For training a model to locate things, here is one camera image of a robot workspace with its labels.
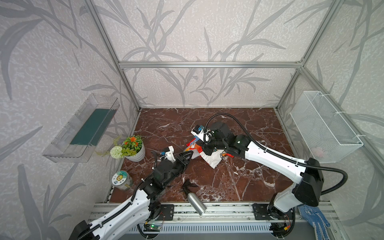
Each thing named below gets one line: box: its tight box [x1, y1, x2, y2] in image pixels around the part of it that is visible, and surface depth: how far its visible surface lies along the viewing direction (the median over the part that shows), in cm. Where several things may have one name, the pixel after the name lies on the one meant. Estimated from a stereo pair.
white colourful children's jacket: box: [185, 136, 235, 169], surface depth 86 cm
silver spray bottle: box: [181, 179, 207, 216], surface depth 77 cm
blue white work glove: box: [297, 204, 331, 240], surface depth 72 cm
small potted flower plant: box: [110, 135, 146, 162], surface depth 82 cm
